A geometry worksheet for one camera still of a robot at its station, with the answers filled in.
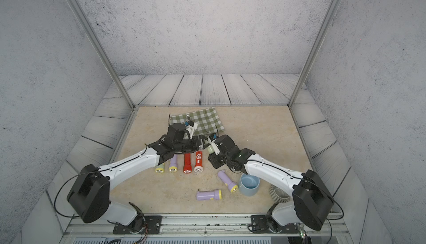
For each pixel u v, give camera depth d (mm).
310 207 405
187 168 873
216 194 784
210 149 789
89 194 423
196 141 720
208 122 1111
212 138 728
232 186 812
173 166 888
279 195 750
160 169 871
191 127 763
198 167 873
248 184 844
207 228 726
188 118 1111
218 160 727
